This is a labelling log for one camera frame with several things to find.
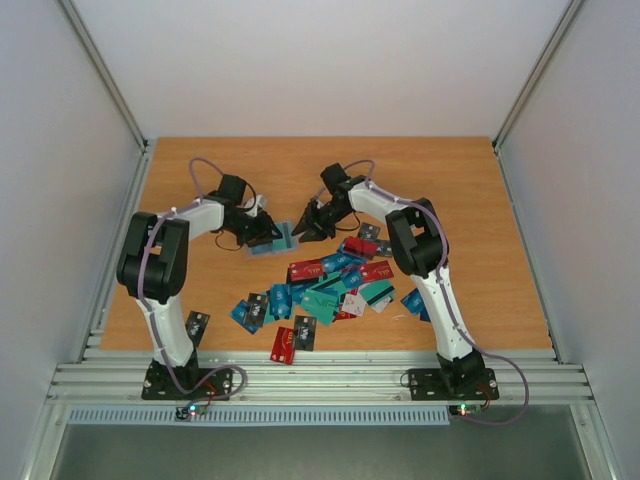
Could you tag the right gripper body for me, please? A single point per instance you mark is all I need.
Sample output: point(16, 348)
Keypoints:
point(319, 220)

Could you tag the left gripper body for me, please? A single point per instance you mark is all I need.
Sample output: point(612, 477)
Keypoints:
point(248, 230)

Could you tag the blue VIP card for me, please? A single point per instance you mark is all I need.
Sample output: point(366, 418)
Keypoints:
point(263, 249)

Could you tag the teal card magnetic stripe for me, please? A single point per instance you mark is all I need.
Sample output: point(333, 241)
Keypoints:
point(286, 242)

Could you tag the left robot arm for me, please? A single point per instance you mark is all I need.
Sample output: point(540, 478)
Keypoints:
point(153, 267)

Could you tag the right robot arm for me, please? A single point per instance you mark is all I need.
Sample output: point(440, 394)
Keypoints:
point(420, 250)

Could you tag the red VIP card upper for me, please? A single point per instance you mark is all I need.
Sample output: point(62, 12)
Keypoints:
point(305, 271)

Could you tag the red vip card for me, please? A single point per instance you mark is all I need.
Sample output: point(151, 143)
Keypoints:
point(375, 271)
point(305, 271)

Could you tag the red card upper right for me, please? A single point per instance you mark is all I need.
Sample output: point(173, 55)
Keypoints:
point(359, 247)

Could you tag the red VIP card centre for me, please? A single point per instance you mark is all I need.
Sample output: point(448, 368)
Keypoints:
point(375, 271)

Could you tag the teal VIP card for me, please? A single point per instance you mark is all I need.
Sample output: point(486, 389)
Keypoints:
point(323, 306)

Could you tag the black VIP card left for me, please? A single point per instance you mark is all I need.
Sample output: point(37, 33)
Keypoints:
point(256, 309)

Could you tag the white card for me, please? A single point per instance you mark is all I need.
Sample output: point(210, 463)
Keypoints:
point(353, 305)

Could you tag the blue card left bottom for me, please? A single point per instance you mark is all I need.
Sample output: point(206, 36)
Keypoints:
point(238, 314)

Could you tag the black card lone left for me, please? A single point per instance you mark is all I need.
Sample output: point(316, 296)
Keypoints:
point(196, 325)

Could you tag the red card bottom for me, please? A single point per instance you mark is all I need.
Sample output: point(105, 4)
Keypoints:
point(282, 350)

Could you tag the blue card right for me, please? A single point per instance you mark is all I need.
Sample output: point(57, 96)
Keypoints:
point(413, 302)

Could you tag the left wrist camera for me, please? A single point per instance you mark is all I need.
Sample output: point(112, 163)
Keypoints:
point(255, 205)

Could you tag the left base plate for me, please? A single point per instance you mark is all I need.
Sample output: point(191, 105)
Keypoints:
point(159, 385)

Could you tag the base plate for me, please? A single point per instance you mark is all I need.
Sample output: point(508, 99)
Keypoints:
point(159, 385)
point(436, 384)

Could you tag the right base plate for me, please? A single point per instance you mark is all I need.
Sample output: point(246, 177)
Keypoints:
point(436, 384)

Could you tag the blue slotted cable duct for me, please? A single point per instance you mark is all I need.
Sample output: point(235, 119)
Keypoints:
point(256, 416)

